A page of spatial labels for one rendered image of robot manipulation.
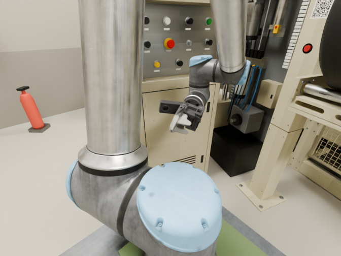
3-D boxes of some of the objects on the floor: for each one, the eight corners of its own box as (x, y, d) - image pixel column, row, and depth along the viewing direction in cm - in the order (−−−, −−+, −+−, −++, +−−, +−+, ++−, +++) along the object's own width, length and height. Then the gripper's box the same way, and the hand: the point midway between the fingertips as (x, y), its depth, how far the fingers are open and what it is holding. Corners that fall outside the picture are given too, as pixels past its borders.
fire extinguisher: (48, 123, 239) (33, 83, 211) (53, 129, 224) (36, 88, 196) (28, 128, 225) (7, 87, 197) (30, 136, 210) (8, 92, 182)
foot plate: (235, 185, 145) (235, 183, 144) (259, 176, 154) (260, 174, 153) (260, 212, 124) (261, 210, 122) (286, 200, 132) (287, 198, 131)
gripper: (208, 100, 66) (195, 126, 49) (200, 120, 71) (186, 149, 54) (187, 93, 68) (167, 116, 50) (181, 113, 73) (162, 139, 56)
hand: (170, 128), depth 54 cm, fingers closed
